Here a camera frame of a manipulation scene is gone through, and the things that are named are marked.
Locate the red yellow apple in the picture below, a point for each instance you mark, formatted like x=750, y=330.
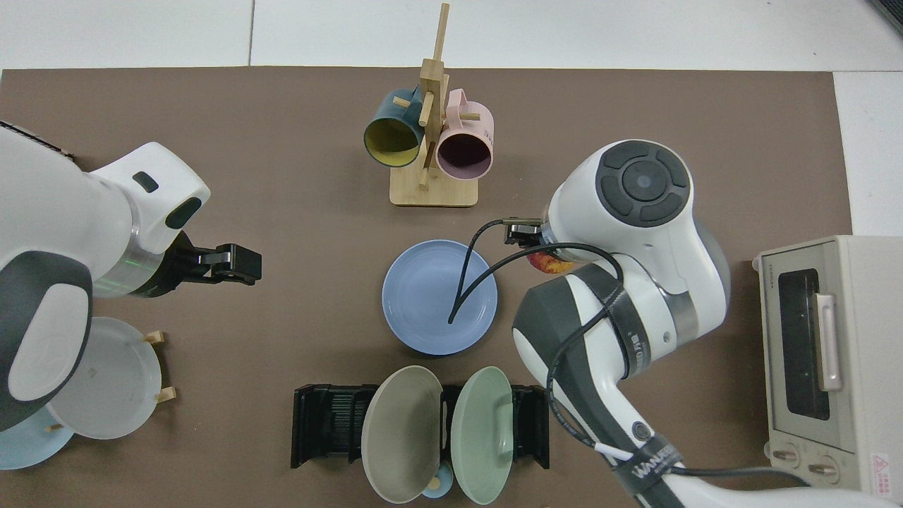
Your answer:
x=550, y=264

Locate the wooden plate rack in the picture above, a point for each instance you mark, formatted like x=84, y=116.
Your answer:
x=168, y=394

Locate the grey plate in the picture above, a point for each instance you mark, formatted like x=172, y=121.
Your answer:
x=120, y=381

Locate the black dish rack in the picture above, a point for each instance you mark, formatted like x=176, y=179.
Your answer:
x=324, y=423

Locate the green plate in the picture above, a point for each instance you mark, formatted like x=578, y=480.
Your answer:
x=480, y=437

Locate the light blue plate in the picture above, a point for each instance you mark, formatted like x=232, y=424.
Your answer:
x=35, y=450

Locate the beige plate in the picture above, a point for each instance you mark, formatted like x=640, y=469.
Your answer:
x=398, y=437

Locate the brown table cloth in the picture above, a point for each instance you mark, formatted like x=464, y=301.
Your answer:
x=282, y=212

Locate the wooden cup stand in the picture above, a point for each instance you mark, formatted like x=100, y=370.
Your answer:
x=434, y=192

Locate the pink cup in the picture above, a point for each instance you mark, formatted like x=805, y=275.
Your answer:
x=465, y=137

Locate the dark blue cup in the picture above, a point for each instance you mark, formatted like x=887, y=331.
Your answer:
x=391, y=141

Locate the small blue round thing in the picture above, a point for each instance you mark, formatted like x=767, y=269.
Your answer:
x=437, y=488

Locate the pale toaster oven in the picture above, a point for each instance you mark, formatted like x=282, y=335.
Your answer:
x=864, y=367

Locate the dark corner object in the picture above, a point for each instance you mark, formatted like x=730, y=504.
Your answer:
x=890, y=13

